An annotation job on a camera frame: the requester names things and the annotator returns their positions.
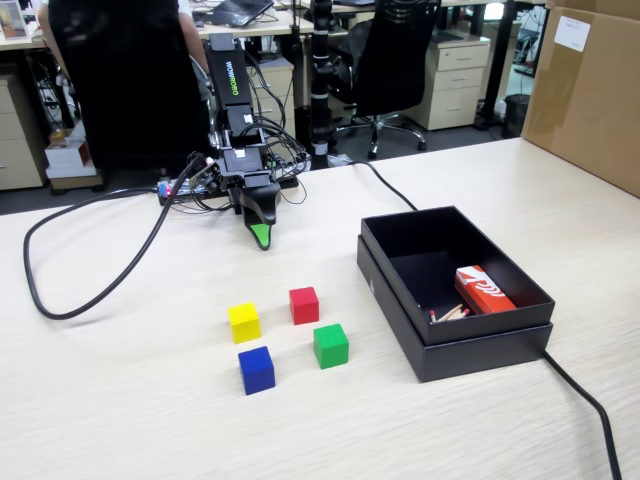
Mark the white three-drawer pedestal cabinet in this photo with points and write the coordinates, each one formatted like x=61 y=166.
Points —
x=455 y=82

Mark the red and white packet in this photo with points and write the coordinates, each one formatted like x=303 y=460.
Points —
x=484 y=291

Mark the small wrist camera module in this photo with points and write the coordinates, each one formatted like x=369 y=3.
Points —
x=206 y=174

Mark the large brown cardboard box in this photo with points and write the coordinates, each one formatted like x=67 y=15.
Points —
x=590 y=95

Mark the person in black clothes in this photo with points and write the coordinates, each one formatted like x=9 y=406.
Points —
x=130 y=85

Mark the blue wooden cube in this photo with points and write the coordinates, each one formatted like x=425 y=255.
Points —
x=256 y=371

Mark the yellow wooden cube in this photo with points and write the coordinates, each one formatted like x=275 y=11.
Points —
x=244 y=323

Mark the beige drawer cabinet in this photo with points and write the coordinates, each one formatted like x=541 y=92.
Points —
x=275 y=95
x=17 y=135

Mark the black waste bin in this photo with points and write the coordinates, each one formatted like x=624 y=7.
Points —
x=516 y=115

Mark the black vertical stand pole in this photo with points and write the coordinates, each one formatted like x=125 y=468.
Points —
x=320 y=85

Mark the black open box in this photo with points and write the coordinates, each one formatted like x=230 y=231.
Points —
x=475 y=357

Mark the white shipping label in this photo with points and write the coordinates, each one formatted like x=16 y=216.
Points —
x=572 y=32

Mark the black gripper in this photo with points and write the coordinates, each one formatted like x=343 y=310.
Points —
x=245 y=167

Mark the black cardboard box tray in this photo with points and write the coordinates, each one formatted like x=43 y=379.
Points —
x=480 y=240

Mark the black mesh swivel chair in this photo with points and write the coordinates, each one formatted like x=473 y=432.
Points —
x=395 y=60

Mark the green wooden cube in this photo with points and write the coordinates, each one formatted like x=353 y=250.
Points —
x=331 y=346

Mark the beige office desk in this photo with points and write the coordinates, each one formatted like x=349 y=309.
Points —
x=240 y=31

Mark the robot base with circuit board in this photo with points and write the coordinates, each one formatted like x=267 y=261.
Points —
x=180 y=192

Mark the wooden match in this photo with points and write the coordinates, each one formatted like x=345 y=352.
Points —
x=457 y=316
x=452 y=315
x=445 y=314

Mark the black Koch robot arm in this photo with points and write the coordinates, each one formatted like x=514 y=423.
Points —
x=231 y=75

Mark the black laptop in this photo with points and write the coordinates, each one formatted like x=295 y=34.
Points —
x=242 y=11

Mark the small framed picture box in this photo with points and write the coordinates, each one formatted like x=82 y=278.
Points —
x=14 y=22

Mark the red wooden cube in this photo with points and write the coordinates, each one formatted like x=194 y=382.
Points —
x=304 y=306

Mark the white carton with red side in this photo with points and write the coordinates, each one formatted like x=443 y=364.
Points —
x=70 y=157

